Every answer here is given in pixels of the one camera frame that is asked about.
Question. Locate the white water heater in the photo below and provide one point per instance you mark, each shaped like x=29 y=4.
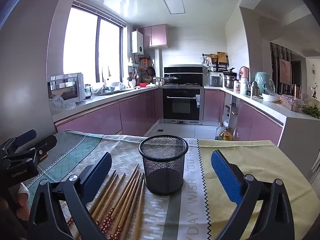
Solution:
x=137 y=42

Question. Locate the framed wall picture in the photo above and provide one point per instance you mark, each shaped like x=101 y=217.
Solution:
x=285 y=71

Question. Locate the glass kettle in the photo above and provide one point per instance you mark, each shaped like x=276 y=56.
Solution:
x=88 y=91

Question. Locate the row of wooden chopsticks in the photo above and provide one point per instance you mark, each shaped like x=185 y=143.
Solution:
x=127 y=197

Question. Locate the black range hood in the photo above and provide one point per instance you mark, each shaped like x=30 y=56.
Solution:
x=185 y=73

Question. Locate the steel pot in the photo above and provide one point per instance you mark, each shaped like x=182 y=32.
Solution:
x=229 y=82

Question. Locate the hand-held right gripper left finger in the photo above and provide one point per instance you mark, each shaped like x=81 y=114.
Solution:
x=100 y=175

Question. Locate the person's left hand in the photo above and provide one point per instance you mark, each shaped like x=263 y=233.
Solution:
x=23 y=203

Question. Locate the white countertop oven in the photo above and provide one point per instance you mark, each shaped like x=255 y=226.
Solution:
x=78 y=87

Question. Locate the red bowl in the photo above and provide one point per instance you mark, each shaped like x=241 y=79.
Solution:
x=142 y=84

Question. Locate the printed tablecloth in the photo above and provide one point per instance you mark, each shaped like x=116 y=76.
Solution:
x=262 y=160

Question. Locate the silver rice cooker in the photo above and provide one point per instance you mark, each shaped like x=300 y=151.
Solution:
x=215 y=80

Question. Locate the white canister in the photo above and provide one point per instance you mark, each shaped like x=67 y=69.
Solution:
x=244 y=86

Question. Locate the green leafy vegetables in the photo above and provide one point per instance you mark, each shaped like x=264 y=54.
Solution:
x=311 y=110

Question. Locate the steel thermos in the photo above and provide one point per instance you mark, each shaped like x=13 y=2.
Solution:
x=254 y=90

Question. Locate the black wall rack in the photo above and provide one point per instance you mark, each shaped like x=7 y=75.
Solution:
x=212 y=66

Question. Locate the pink base cabinets curved run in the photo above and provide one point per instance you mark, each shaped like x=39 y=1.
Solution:
x=252 y=120

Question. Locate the pink wall cabinet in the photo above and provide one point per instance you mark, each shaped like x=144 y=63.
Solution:
x=158 y=36

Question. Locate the pink base cabinets long run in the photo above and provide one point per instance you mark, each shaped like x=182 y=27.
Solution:
x=135 y=112

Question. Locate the black built-in oven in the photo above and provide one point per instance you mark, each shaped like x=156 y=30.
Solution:
x=181 y=105

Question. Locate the wooden cutting board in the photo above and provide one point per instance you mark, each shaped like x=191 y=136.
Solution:
x=221 y=57

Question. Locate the wok with lid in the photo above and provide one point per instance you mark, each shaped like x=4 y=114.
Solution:
x=171 y=80

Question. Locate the ceiling light panel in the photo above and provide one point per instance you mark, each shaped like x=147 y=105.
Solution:
x=174 y=5

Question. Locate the clear plastic bag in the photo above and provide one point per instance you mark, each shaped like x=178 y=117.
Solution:
x=58 y=102

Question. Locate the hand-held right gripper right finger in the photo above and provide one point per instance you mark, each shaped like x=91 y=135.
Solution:
x=225 y=177

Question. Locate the black mesh holder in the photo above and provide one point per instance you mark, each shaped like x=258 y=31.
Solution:
x=162 y=170

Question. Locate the kitchen faucet with cloth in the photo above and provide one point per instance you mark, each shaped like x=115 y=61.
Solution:
x=106 y=73

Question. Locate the kitchen window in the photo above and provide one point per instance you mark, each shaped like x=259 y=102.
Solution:
x=80 y=42

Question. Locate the pink kettle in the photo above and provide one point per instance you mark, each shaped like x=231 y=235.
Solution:
x=244 y=73

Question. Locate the grey refrigerator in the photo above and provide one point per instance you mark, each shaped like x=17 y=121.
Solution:
x=25 y=80

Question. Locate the teal covered appliance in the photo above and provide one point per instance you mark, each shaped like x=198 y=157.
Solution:
x=262 y=82

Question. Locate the yellow cooking oil bottle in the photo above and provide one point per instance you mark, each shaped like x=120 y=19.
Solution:
x=226 y=135

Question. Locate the white bowl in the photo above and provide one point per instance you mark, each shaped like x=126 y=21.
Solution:
x=271 y=97

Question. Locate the clear food container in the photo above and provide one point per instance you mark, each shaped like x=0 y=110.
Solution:
x=291 y=103

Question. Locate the hanging black pan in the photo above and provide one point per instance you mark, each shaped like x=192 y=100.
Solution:
x=151 y=71

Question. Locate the clear plastic bottle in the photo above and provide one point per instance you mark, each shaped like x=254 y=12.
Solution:
x=218 y=132

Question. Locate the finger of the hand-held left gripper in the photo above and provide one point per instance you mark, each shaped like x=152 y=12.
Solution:
x=25 y=136
x=37 y=147

